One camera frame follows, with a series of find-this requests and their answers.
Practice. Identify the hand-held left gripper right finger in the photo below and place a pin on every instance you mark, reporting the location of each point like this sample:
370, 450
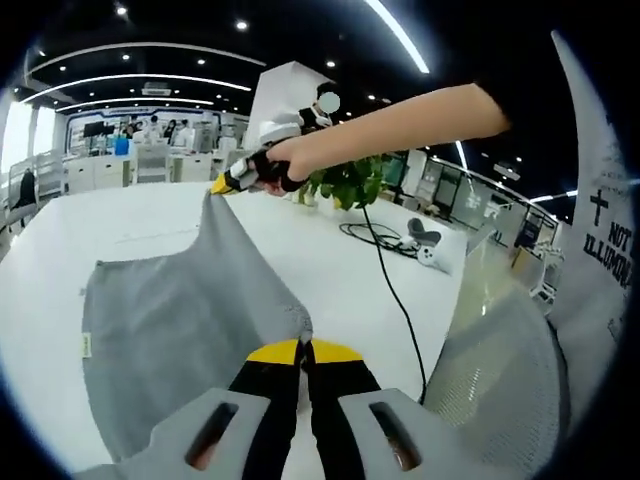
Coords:
380, 440

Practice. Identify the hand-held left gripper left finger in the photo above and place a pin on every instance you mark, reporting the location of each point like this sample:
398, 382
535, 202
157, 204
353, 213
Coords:
210, 440

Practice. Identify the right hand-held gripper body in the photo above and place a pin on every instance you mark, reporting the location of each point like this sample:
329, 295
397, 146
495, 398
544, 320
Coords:
280, 129

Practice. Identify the grey towel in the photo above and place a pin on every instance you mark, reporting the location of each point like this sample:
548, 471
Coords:
185, 320

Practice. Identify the person's right hand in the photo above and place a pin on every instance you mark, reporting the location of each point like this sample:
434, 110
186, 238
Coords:
292, 162

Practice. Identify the white pillar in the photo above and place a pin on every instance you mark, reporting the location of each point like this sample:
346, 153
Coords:
285, 95

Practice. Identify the green potted plant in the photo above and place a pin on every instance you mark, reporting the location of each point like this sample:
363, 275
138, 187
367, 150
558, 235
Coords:
360, 182

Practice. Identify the blue bin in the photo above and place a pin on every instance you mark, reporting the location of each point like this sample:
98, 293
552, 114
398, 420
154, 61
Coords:
123, 147

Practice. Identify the grey mesh office chair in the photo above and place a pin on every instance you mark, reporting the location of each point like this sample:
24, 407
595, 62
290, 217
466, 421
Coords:
505, 360

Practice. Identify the white game controller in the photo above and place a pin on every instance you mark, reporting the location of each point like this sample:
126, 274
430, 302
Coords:
426, 256

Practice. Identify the black jacket on chair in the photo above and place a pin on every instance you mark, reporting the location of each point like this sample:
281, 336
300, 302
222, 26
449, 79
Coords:
25, 190

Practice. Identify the white printed shirt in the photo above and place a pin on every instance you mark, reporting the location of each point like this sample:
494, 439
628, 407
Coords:
600, 200

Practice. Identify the black wall screen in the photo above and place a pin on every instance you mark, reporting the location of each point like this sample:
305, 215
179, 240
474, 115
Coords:
95, 130

